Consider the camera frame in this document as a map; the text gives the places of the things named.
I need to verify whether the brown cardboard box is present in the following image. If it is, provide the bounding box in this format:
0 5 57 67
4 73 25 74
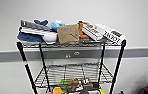
56 23 80 45

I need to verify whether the orange pack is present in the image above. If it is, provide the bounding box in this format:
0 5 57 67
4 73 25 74
77 20 90 40

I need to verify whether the white box with dark stripes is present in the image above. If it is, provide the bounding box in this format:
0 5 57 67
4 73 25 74
81 22 104 42

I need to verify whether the white pouch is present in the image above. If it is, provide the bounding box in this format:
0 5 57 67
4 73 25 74
41 31 59 44

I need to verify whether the light blue toy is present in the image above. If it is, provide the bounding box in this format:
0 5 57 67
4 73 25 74
49 20 66 33

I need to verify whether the green toy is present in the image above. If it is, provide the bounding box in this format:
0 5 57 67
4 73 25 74
58 79 71 88

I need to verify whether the brown and white toy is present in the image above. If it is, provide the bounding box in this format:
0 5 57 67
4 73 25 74
81 77 94 89

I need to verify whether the brown plush toy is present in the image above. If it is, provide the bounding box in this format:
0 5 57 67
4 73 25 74
68 77 83 93

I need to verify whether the white box with large print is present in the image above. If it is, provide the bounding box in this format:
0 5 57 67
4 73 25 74
94 23 127 46

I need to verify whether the grey striped flat pack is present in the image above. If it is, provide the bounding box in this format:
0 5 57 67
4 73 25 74
19 19 53 34

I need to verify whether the orange yellow toy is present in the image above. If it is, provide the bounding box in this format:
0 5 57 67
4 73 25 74
52 86 66 94

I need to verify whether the dark blue bag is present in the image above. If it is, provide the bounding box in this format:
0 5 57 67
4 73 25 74
17 19 49 44

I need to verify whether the grey wall socket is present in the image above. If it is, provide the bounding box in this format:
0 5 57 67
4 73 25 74
73 51 80 56
65 54 72 59

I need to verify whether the black wire shelf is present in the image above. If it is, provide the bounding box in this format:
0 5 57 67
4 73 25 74
16 39 128 94

